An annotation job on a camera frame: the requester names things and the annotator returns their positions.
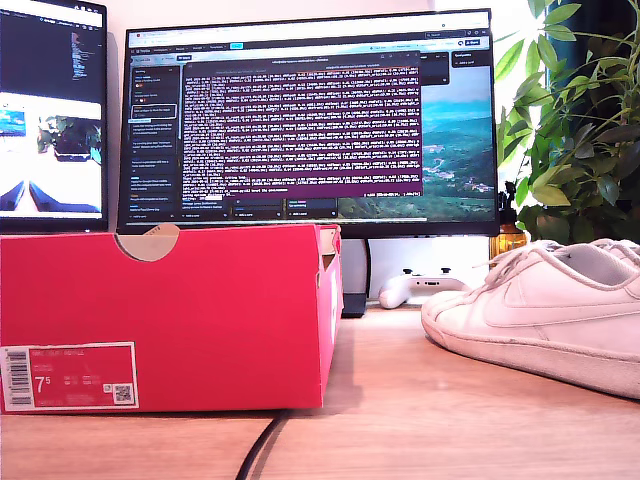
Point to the red cardboard shoebox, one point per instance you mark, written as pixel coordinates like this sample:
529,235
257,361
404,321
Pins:
200,320

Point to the monitor stand with black base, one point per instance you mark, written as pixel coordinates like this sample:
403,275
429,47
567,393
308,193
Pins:
355,270

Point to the white game controller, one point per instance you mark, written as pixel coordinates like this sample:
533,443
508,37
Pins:
420,290

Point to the wide black monitor with terminal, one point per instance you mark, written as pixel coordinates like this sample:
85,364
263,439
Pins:
300,125

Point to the amber pump bottle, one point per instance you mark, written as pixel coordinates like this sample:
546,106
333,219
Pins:
507,240

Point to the green leafy houseplant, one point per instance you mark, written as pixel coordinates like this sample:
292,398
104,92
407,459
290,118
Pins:
575,165

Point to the black monitor with camera feeds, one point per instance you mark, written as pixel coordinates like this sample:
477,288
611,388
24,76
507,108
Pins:
50,60

